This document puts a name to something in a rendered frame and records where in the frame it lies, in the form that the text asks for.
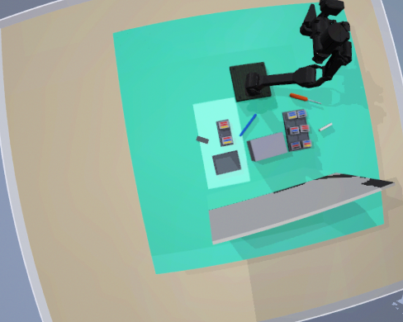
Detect grey flat panel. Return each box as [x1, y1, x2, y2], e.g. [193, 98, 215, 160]
[209, 173, 395, 245]

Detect orange-handled screwdriver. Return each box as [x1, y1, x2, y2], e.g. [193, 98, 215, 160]
[289, 93, 314, 102]

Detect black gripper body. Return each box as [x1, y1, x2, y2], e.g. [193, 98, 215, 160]
[300, 0, 345, 40]

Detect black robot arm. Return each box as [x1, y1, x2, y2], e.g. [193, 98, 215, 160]
[245, 20, 352, 97]

